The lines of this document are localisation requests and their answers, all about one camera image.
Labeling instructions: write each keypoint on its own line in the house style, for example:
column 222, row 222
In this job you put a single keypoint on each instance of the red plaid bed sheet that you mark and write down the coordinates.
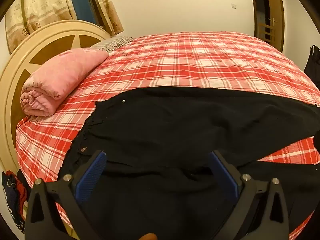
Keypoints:
column 187, row 60

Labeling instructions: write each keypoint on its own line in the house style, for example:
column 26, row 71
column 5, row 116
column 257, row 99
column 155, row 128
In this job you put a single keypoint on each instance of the cream star headboard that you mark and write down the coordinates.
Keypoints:
column 50, row 28

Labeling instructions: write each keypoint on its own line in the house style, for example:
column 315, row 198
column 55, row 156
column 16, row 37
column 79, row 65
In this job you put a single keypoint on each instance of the window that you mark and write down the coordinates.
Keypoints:
column 82, row 2

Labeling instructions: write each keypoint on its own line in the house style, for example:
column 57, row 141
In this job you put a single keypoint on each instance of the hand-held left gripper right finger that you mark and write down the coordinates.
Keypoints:
column 222, row 175

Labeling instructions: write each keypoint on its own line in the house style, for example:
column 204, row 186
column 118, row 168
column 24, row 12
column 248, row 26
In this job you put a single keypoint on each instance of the grey fringed pillow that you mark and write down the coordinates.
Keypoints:
column 112, row 43

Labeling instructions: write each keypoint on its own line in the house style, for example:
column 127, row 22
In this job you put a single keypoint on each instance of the black pants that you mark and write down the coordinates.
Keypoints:
column 162, row 125

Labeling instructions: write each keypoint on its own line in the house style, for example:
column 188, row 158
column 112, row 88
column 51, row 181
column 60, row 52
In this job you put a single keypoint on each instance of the beige floral curtain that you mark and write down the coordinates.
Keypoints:
column 37, row 7
column 107, row 7

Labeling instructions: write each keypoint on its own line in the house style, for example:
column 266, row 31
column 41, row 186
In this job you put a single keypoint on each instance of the dark hanging clothing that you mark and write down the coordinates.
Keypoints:
column 313, row 65

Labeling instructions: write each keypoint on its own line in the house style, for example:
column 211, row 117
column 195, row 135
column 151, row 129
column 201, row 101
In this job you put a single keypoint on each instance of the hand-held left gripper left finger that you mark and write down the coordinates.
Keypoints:
column 90, row 177

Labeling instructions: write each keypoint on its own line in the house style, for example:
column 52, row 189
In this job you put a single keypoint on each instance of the red and navy clothes pile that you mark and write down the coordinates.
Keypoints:
column 13, row 195

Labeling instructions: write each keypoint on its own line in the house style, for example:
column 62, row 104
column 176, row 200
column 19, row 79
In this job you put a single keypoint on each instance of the pink rolled blanket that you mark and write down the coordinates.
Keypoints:
column 57, row 77

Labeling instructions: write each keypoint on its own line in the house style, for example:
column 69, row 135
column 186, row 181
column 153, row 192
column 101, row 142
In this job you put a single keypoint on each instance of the wooden door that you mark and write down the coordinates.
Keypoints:
column 272, row 5

